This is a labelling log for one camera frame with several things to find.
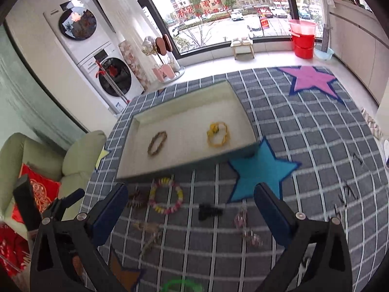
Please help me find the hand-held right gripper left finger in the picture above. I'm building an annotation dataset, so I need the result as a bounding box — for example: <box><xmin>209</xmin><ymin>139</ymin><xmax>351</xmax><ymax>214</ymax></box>
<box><xmin>29</xmin><ymin>183</ymin><xmax>129</xmax><ymax>292</ymax></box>

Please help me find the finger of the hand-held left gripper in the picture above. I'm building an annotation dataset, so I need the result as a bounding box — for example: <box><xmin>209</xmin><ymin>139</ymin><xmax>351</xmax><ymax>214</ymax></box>
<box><xmin>45</xmin><ymin>189</ymin><xmax>86</xmax><ymax>219</ymax></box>
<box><xmin>13</xmin><ymin>175</ymin><xmax>41</xmax><ymax>232</ymax></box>

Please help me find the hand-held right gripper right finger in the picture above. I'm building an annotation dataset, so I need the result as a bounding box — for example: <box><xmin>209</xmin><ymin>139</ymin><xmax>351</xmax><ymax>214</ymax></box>
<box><xmin>254</xmin><ymin>182</ymin><xmax>353</xmax><ymax>292</ymax></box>

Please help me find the brown spiral hair tie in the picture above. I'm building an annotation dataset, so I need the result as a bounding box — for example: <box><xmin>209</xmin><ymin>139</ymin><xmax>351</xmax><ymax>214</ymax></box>
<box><xmin>128</xmin><ymin>189</ymin><xmax>149</xmax><ymax>210</ymax></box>

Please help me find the silver crystal hair clip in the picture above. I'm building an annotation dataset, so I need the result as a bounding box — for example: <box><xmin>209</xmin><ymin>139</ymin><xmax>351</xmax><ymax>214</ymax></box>
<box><xmin>243</xmin><ymin>228</ymin><xmax>263</xmax><ymax>248</ymax></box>

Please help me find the bronze metal hair clip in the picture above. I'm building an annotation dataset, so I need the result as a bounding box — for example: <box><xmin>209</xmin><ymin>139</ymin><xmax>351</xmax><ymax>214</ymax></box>
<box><xmin>132</xmin><ymin>221</ymin><xmax>163</xmax><ymax>257</ymax></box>

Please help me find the pink yellow bead bracelet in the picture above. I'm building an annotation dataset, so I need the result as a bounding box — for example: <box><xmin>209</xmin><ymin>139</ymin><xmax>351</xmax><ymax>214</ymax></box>
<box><xmin>149</xmin><ymin>177</ymin><xmax>184</xmax><ymax>215</ymax></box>

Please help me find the black claw hair clip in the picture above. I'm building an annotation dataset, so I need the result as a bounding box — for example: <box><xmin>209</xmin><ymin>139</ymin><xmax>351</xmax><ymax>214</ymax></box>
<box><xmin>198</xmin><ymin>202</ymin><xmax>224</xmax><ymax>221</ymax></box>

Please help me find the green translucent bangle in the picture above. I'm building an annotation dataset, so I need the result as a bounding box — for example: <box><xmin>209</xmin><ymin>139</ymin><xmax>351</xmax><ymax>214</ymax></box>
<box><xmin>161</xmin><ymin>278</ymin><xmax>203</xmax><ymax>292</ymax></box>

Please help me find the shallow beige jewelry tray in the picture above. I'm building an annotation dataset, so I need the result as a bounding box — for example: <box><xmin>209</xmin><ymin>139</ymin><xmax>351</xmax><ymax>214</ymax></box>
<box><xmin>116</xmin><ymin>81</ymin><xmax>259</xmax><ymax>182</ymax></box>

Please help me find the pale green sofa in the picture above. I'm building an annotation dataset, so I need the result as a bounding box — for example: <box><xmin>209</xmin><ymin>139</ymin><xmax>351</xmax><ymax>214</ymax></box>
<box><xmin>0</xmin><ymin>130</ymin><xmax>107</xmax><ymax>241</ymax></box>

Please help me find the red printed cloth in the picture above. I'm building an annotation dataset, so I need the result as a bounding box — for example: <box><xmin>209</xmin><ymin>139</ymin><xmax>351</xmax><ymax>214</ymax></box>
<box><xmin>0</xmin><ymin>223</ymin><xmax>31</xmax><ymax>277</ymax></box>

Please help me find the grey plaid star rug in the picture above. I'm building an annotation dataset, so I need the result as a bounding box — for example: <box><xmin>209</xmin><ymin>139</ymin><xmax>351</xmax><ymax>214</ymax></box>
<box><xmin>82</xmin><ymin>66</ymin><xmax>384</xmax><ymax>292</ymax></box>

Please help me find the white front-load washing machine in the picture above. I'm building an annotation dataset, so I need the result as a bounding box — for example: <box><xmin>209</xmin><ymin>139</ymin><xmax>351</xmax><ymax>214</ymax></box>
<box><xmin>76</xmin><ymin>44</ymin><xmax>146</xmax><ymax>114</ymax></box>

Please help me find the pink checkered board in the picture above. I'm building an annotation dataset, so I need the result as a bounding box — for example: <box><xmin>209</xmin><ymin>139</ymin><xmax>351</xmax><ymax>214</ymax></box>
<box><xmin>118</xmin><ymin>41</ymin><xmax>149</xmax><ymax>92</ymax></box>

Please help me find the slipper rack with slippers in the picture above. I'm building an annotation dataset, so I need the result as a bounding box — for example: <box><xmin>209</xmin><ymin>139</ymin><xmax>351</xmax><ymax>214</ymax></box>
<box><xmin>141</xmin><ymin>33</ymin><xmax>185</xmax><ymax>83</ymax></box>

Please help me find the white dryer with round door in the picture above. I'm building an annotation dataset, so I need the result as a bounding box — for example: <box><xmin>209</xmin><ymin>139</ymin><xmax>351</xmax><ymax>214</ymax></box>
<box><xmin>43</xmin><ymin>0</ymin><xmax>117</xmax><ymax>66</ymax></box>

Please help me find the light blue basin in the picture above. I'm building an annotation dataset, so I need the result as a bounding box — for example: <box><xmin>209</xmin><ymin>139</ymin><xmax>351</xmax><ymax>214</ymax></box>
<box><xmin>314</xmin><ymin>47</ymin><xmax>334</xmax><ymax>60</ymax></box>

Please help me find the red plastic bucket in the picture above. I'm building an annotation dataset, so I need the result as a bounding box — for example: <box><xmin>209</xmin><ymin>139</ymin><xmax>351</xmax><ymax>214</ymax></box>
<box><xmin>290</xmin><ymin>30</ymin><xmax>317</xmax><ymax>59</ymax></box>

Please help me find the small wooden stool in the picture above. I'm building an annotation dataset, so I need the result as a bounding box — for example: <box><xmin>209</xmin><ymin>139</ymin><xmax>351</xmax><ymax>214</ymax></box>
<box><xmin>230</xmin><ymin>38</ymin><xmax>255</xmax><ymax>60</ymax></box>

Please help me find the grey leaning board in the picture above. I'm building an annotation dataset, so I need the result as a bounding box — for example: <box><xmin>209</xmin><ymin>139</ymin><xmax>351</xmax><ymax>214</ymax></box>
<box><xmin>321</xmin><ymin>26</ymin><xmax>332</xmax><ymax>54</ymax></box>

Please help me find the pink plastic basin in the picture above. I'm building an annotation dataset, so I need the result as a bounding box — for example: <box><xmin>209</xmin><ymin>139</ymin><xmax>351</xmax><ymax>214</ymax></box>
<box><xmin>288</xmin><ymin>19</ymin><xmax>317</xmax><ymax>35</ymax></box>

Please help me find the large black-framed window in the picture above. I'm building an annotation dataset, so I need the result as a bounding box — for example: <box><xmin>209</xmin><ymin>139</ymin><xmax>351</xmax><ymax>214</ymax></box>
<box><xmin>134</xmin><ymin>0</ymin><xmax>332</xmax><ymax>56</ymax></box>

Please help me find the brown braided bracelet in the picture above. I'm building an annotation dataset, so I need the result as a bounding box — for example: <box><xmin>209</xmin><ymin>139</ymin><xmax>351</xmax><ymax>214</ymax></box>
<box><xmin>148</xmin><ymin>131</ymin><xmax>168</xmax><ymax>156</ymax></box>

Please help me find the yellow woven bracelet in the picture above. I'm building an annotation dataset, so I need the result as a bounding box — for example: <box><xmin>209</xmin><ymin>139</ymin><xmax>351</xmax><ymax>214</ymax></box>
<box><xmin>207</xmin><ymin>122</ymin><xmax>230</xmax><ymax>147</ymax></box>

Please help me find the red handled mop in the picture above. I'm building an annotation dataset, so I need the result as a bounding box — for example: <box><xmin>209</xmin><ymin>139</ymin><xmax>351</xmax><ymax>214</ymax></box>
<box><xmin>94</xmin><ymin>61</ymin><xmax>131</xmax><ymax>103</ymax></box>

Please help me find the white wall cabinet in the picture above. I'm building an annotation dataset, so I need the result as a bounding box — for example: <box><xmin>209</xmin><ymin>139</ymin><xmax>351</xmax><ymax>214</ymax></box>
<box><xmin>330</xmin><ymin>0</ymin><xmax>389</xmax><ymax>107</ymax></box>

